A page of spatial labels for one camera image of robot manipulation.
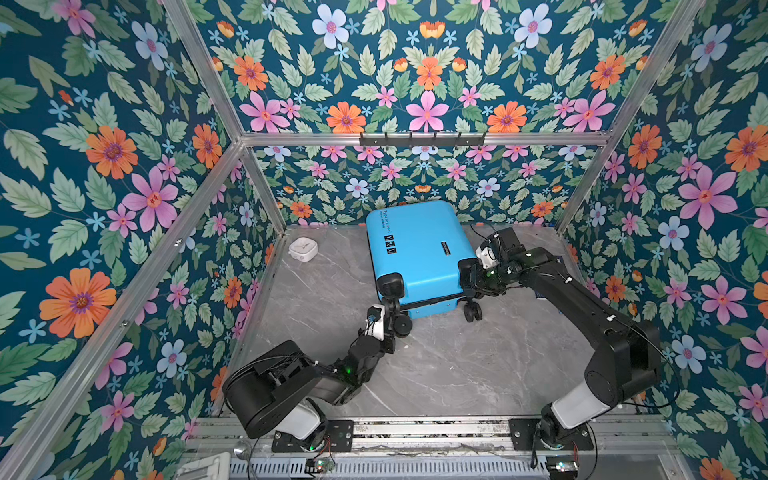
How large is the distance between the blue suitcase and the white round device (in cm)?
27

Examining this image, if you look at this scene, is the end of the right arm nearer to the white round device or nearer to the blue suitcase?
the blue suitcase

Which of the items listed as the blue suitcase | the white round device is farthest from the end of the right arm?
the white round device

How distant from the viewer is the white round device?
1092 millimetres

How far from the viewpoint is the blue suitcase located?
818 mm
